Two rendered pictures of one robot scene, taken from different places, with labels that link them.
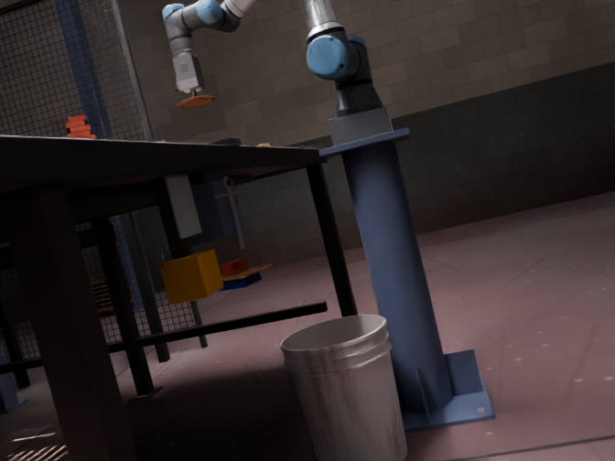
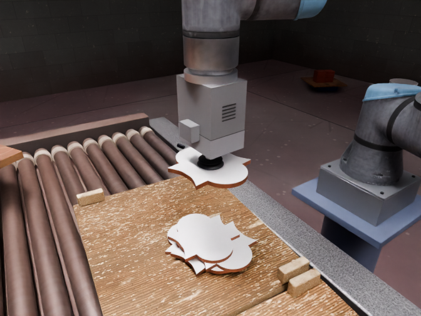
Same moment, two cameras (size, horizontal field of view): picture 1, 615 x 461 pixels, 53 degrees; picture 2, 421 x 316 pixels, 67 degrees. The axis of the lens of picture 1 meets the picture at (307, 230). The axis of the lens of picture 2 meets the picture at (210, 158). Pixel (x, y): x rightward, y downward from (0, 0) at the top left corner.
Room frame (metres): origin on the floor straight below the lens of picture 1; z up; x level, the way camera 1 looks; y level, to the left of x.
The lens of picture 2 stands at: (1.70, 0.57, 1.39)
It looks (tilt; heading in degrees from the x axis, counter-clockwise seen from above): 28 degrees down; 315
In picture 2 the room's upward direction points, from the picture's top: straight up
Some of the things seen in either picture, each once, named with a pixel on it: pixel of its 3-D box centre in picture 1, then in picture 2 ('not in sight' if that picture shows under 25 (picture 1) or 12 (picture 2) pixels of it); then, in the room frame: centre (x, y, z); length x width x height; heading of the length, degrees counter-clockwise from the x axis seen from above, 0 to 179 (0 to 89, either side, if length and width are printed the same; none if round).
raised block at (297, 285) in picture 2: not in sight; (304, 281); (1.85, 0.20, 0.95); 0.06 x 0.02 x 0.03; 73
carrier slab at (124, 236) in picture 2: not in sight; (178, 236); (2.11, 0.26, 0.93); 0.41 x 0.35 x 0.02; 164
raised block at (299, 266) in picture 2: not in sight; (293, 269); (1.88, 0.19, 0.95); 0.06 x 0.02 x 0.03; 74
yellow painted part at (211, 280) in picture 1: (182, 236); not in sight; (1.15, 0.23, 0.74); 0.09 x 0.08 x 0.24; 167
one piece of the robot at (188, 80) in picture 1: (186, 73); (203, 109); (2.02, 0.26, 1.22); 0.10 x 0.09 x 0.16; 82
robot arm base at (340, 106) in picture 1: (356, 99); (374, 153); (1.92, -0.25, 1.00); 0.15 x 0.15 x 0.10
